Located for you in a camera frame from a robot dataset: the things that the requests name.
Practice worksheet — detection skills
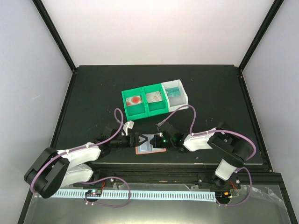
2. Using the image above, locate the white bin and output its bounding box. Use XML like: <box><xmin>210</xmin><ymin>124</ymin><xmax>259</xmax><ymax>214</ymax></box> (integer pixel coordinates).
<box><xmin>161</xmin><ymin>79</ymin><xmax>188</xmax><ymax>112</ymax></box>

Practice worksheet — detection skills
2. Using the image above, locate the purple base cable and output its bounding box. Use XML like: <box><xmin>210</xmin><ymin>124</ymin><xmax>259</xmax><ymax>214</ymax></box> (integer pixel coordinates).
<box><xmin>84</xmin><ymin>176</ymin><xmax>131</xmax><ymax>208</ymax></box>
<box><xmin>216</xmin><ymin>167</ymin><xmax>253</xmax><ymax>208</ymax></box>

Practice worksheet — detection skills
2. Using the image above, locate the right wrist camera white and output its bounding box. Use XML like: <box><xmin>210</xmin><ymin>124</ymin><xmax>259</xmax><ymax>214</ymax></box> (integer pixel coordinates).
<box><xmin>157</xmin><ymin>120</ymin><xmax>166</xmax><ymax>127</ymax></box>

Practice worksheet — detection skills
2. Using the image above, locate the pink leather card holder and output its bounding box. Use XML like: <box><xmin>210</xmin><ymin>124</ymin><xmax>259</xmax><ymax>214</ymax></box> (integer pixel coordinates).
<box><xmin>135</xmin><ymin>134</ymin><xmax>166</xmax><ymax>155</ymax></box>

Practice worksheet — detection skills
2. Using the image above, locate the middle green bin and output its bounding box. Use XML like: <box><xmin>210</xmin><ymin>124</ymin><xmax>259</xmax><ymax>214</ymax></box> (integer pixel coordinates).
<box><xmin>142</xmin><ymin>83</ymin><xmax>169</xmax><ymax>117</ymax></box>

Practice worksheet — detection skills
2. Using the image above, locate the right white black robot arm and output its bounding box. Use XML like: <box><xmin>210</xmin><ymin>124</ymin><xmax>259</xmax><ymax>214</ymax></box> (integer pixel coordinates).
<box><xmin>149</xmin><ymin>122</ymin><xmax>256</xmax><ymax>189</ymax></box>

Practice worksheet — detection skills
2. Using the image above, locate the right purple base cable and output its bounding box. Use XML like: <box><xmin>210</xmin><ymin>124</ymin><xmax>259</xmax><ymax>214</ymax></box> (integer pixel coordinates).
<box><xmin>216</xmin><ymin>167</ymin><xmax>253</xmax><ymax>208</ymax></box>

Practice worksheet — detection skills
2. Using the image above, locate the green bin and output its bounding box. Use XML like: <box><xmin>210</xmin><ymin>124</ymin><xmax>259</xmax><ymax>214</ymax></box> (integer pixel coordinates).
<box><xmin>142</xmin><ymin>83</ymin><xmax>169</xmax><ymax>117</ymax></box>
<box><xmin>121</xmin><ymin>87</ymin><xmax>149</xmax><ymax>120</ymax></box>

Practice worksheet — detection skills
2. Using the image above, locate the white slotted cable duct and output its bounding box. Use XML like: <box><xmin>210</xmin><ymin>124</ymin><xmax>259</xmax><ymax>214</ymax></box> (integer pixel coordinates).
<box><xmin>52</xmin><ymin>189</ymin><xmax>216</xmax><ymax>202</ymax></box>

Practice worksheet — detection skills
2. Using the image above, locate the left electronics board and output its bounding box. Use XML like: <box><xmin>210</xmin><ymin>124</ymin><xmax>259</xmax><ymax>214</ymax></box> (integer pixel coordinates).
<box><xmin>85</xmin><ymin>189</ymin><xmax>102</xmax><ymax>197</ymax></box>

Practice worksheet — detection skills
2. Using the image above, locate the teal chip credit card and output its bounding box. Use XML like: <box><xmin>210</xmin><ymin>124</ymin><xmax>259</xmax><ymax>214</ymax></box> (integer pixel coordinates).
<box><xmin>165</xmin><ymin>87</ymin><xmax>180</xmax><ymax>98</ymax></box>

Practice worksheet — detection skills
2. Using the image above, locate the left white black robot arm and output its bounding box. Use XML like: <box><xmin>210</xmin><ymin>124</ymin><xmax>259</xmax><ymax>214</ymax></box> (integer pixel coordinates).
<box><xmin>24</xmin><ymin>123</ymin><xmax>148</xmax><ymax>199</ymax></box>

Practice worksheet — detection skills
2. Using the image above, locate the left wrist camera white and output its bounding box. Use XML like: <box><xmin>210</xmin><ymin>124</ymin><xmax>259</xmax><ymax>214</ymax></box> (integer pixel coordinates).
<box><xmin>121</xmin><ymin>120</ymin><xmax>134</xmax><ymax>136</ymax></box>

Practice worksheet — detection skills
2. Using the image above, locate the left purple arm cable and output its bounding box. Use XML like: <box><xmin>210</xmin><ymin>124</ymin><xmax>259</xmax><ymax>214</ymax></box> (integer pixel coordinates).
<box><xmin>30</xmin><ymin>108</ymin><xmax>124</xmax><ymax>193</ymax></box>

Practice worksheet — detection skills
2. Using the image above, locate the electronics board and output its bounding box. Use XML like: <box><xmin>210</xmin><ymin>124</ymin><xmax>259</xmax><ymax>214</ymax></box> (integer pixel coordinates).
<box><xmin>215</xmin><ymin>192</ymin><xmax>240</xmax><ymax>200</ymax></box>
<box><xmin>85</xmin><ymin>189</ymin><xmax>102</xmax><ymax>197</ymax></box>

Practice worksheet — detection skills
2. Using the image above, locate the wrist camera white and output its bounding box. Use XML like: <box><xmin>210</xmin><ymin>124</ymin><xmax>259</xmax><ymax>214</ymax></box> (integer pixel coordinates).
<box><xmin>121</xmin><ymin>120</ymin><xmax>134</xmax><ymax>136</ymax></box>
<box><xmin>157</xmin><ymin>120</ymin><xmax>166</xmax><ymax>127</ymax></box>

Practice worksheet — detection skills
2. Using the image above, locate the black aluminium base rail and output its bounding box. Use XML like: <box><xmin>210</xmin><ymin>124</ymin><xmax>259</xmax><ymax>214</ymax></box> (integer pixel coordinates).
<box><xmin>35</xmin><ymin>163</ymin><xmax>283</xmax><ymax>187</ymax></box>

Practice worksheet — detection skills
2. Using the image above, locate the left black frame post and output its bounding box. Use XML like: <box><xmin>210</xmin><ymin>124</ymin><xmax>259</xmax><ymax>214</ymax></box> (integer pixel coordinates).
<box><xmin>32</xmin><ymin>0</ymin><xmax>77</xmax><ymax>72</ymax></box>

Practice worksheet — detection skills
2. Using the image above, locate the black frame post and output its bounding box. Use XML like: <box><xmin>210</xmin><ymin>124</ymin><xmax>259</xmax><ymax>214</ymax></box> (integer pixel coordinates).
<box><xmin>238</xmin><ymin>0</ymin><xmax>284</xmax><ymax>72</ymax></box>
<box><xmin>32</xmin><ymin>0</ymin><xmax>77</xmax><ymax>72</ymax></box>

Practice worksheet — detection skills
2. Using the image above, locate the right black frame post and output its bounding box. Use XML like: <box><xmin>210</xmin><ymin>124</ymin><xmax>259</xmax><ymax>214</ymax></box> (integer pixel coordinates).
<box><xmin>238</xmin><ymin>0</ymin><xmax>284</xmax><ymax>72</ymax></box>

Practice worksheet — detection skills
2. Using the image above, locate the left green bin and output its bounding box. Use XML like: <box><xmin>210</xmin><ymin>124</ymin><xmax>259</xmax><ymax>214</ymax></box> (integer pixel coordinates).
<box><xmin>121</xmin><ymin>87</ymin><xmax>149</xmax><ymax>120</ymax></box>

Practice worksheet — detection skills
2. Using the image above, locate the white pagoda credit card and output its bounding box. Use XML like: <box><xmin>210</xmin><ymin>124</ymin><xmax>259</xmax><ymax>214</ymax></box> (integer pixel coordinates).
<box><xmin>146</xmin><ymin>91</ymin><xmax>163</xmax><ymax>103</ymax></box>

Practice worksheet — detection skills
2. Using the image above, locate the right electronics board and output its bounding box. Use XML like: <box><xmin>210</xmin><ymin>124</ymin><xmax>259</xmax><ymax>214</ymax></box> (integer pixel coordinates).
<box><xmin>215</xmin><ymin>192</ymin><xmax>240</xmax><ymax>200</ymax></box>

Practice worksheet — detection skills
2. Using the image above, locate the red white credit card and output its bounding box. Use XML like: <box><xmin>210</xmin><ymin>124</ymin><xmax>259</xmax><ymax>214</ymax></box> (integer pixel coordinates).
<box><xmin>125</xmin><ymin>95</ymin><xmax>142</xmax><ymax>106</ymax></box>

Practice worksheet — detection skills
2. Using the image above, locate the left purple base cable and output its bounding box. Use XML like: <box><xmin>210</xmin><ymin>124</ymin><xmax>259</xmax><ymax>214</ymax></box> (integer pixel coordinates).
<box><xmin>84</xmin><ymin>176</ymin><xmax>131</xmax><ymax>208</ymax></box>

